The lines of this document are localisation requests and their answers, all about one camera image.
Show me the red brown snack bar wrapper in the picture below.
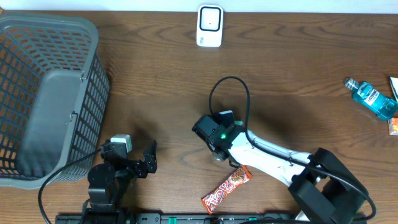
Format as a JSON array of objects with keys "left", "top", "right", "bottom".
[{"left": 201, "top": 166, "right": 252, "bottom": 215}]

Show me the blue mouthwash bottle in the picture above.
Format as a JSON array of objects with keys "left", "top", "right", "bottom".
[{"left": 345, "top": 78, "right": 397, "bottom": 121}]

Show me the small orange snack packet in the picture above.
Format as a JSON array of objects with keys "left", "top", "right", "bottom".
[{"left": 387, "top": 118, "right": 398, "bottom": 136}]

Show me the yellow chips bag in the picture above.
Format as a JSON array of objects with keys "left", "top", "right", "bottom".
[{"left": 389, "top": 77, "right": 398, "bottom": 101}]

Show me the teal tissue pack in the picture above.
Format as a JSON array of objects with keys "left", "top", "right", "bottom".
[{"left": 234, "top": 121, "right": 244, "bottom": 126}]

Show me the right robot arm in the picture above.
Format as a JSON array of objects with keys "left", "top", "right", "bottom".
[{"left": 192, "top": 111, "right": 369, "bottom": 223}]

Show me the grey plastic shopping basket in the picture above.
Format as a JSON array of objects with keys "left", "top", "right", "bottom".
[{"left": 1, "top": 12, "right": 109, "bottom": 189}]

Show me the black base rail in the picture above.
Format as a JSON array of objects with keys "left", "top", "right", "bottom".
[{"left": 55, "top": 212, "right": 368, "bottom": 224}]

